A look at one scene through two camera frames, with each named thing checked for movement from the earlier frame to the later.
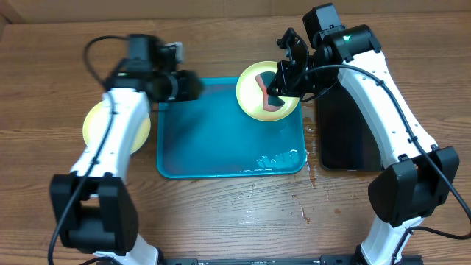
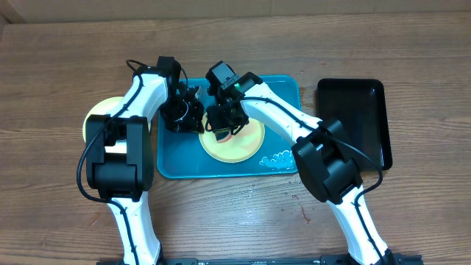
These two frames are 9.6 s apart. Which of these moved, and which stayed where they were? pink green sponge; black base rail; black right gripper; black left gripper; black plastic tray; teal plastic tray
Moved: pink green sponge; black left gripper; black right gripper
Stayed: black base rail; teal plastic tray; black plastic tray
